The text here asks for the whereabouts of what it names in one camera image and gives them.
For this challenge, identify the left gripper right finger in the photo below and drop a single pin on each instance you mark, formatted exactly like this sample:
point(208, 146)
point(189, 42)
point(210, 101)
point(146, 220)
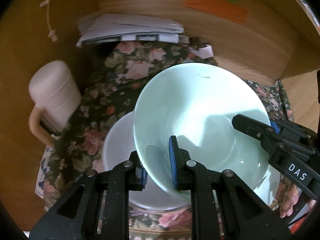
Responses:
point(178, 159)

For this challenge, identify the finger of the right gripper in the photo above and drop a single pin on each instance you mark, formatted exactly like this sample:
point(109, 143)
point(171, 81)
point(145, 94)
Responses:
point(253, 128)
point(274, 124)

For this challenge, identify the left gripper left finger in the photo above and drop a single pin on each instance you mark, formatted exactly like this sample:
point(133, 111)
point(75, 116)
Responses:
point(138, 176)

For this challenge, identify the white panda bowl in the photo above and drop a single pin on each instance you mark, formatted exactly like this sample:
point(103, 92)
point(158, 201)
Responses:
point(118, 145)

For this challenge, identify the mint green bowl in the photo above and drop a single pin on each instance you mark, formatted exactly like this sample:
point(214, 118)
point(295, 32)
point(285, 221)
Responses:
point(196, 103)

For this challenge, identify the mint green plate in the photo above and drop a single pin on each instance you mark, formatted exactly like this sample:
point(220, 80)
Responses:
point(268, 186)

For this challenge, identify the person's right hand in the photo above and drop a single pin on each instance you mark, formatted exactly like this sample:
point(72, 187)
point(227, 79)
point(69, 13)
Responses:
point(290, 200)

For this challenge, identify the white small box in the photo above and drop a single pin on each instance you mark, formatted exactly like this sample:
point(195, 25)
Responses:
point(204, 52)

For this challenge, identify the Stitch cartoon card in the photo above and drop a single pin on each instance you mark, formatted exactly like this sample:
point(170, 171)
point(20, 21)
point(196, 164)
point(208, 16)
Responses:
point(39, 186)

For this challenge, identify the floral dark green cloth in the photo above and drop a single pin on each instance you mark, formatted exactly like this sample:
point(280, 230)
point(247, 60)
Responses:
point(112, 92)

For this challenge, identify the orange sticky note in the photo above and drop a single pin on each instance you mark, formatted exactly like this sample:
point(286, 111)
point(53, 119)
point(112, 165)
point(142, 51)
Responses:
point(220, 8)

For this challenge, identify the stack of papers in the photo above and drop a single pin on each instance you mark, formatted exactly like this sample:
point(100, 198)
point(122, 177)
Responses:
point(121, 27)

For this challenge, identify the pink mug with handle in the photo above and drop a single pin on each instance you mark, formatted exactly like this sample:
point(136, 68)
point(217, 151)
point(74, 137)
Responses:
point(56, 96)

